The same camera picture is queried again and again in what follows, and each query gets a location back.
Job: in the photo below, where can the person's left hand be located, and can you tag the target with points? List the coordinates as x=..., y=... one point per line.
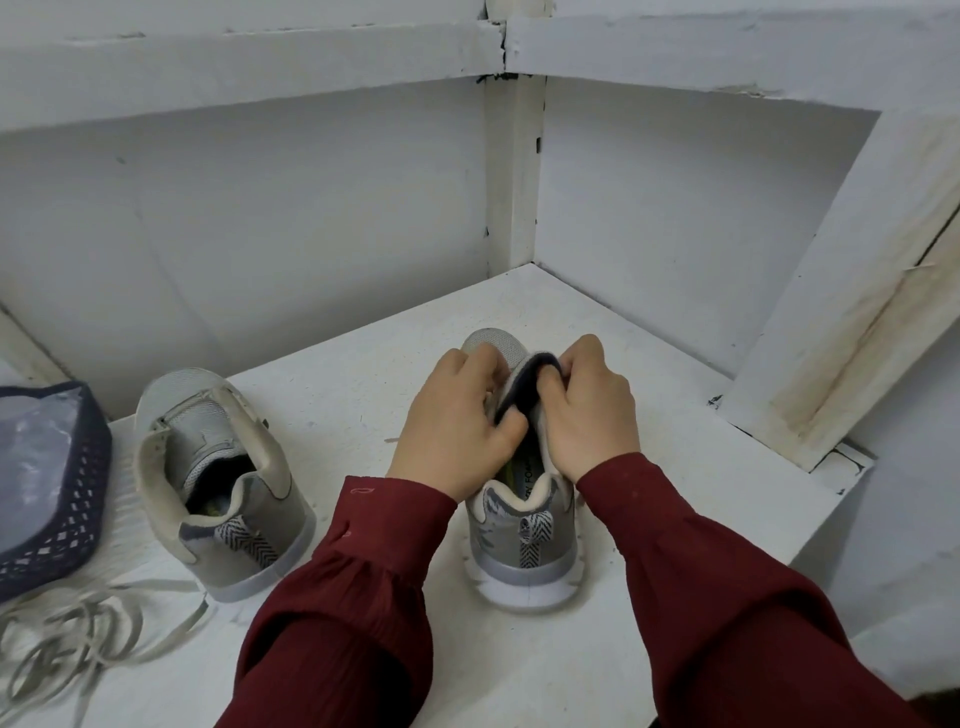
x=450, y=428

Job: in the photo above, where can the person's right hand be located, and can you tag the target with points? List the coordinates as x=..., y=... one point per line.
x=588, y=413

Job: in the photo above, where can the grey mesh shoe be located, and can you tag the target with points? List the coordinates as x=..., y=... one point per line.
x=225, y=503
x=525, y=548

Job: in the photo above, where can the clear plastic bag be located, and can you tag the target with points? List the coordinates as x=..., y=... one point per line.
x=33, y=465

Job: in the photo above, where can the grey shoelace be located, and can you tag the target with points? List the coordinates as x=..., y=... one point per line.
x=68, y=638

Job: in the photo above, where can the person's left forearm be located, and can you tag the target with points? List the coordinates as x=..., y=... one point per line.
x=345, y=615

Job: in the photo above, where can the person's right forearm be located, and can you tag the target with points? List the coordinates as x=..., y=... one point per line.
x=735, y=600

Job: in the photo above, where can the dark plastic lattice basket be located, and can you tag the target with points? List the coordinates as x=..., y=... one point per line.
x=68, y=525

